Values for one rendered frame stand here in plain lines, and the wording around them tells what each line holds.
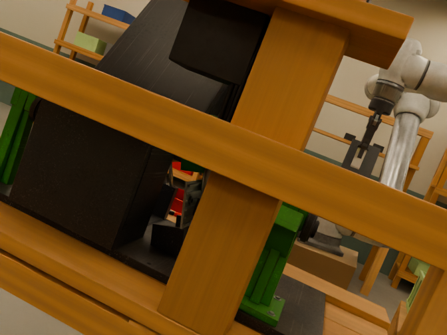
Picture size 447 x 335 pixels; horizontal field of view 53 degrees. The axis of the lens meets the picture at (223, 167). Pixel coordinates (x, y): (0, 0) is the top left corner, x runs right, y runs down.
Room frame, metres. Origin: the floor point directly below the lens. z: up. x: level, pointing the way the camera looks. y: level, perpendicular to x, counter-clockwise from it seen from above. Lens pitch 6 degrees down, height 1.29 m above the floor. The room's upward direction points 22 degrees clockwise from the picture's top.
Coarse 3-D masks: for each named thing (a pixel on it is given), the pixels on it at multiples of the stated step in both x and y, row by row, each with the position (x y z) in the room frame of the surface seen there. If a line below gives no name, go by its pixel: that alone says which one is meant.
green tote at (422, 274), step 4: (420, 272) 1.93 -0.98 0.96; (424, 272) 1.96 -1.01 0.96; (420, 276) 1.89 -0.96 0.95; (424, 276) 1.86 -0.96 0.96; (416, 280) 1.96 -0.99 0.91; (420, 280) 1.84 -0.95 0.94; (416, 284) 1.91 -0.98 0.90; (420, 284) 1.83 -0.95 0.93; (412, 288) 1.96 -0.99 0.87; (416, 288) 1.87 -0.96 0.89; (412, 292) 1.92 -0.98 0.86; (416, 292) 1.83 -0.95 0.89; (412, 296) 1.88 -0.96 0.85; (408, 300) 1.92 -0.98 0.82; (412, 300) 1.84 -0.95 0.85; (408, 304) 1.88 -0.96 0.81; (408, 308) 1.82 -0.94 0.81
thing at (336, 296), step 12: (168, 216) 1.46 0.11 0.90; (288, 264) 1.45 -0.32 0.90; (300, 276) 1.37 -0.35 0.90; (312, 276) 1.42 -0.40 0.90; (324, 288) 1.34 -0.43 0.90; (336, 288) 1.39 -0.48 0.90; (336, 300) 1.29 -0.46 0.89; (348, 300) 1.31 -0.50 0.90; (360, 300) 1.36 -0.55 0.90; (360, 312) 1.27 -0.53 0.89; (372, 312) 1.29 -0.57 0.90; (384, 312) 1.34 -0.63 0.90; (384, 324) 1.26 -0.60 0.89
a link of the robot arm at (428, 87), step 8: (432, 64) 1.44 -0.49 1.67; (440, 64) 1.44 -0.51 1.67; (432, 72) 1.43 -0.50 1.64; (440, 72) 1.42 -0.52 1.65; (376, 80) 1.83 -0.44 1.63; (424, 80) 1.44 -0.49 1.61; (432, 80) 1.43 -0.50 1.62; (440, 80) 1.42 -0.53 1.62; (368, 88) 1.95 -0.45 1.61; (408, 88) 1.67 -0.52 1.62; (424, 88) 1.45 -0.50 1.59; (432, 88) 1.43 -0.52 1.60; (440, 88) 1.43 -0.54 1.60; (432, 96) 1.46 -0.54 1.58; (440, 96) 1.44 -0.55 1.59
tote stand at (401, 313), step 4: (400, 304) 1.93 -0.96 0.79; (404, 304) 1.95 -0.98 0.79; (400, 308) 1.86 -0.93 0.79; (404, 308) 1.89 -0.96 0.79; (396, 312) 1.93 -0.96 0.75; (400, 312) 1.80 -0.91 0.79; (404, 312) 1.82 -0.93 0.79; (396, 316) 1.83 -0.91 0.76; (400, 316) 1.75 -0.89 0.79; (404, 316) 1.77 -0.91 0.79; (392, 320) 1.95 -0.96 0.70; (396, 320) 1.75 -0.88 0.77; (400, 320) 1.69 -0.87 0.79; (392, 324) 1.86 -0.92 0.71; (396, 324) 1.67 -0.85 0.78; (400, 324) 1.64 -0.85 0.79; (388, 328) 1.96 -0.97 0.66; (392, 328) 1.77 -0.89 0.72; (396, 328) 1.60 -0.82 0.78; (388, 332) 1.87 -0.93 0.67; (392, 332) 1.69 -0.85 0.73; (396, 332) 1.54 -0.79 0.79
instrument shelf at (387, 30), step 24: (240, 0) 0.89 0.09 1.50; (264, 0) 0.82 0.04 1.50; (288, 0) 0.78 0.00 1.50; (312, 0) 0.77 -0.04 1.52; (336, 0) 0.77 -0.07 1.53; (336, 24) 0.80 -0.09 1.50; (360, 24) 0.76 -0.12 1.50; (384, 24) 0.75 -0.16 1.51; (408, 24) 0.74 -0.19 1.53; (360, 48) 0.89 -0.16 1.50; (384, 48) 0.82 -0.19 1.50
